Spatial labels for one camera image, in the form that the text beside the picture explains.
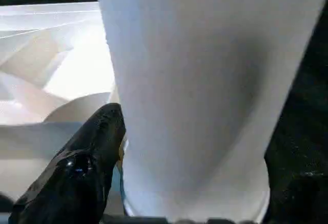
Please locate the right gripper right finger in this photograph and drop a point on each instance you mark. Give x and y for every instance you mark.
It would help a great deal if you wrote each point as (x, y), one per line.
(297, 183)

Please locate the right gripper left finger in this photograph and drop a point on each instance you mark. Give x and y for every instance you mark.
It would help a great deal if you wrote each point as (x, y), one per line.
(77, 172)

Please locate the white plastic table top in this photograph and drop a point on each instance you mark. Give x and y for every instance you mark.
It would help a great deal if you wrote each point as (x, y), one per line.
(51, 80)

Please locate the white plastic table leg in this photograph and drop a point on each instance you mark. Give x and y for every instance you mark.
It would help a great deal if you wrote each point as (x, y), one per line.
(205, 80)

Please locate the black plastic mat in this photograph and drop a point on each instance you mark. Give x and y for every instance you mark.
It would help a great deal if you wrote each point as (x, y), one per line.
(315, 67)

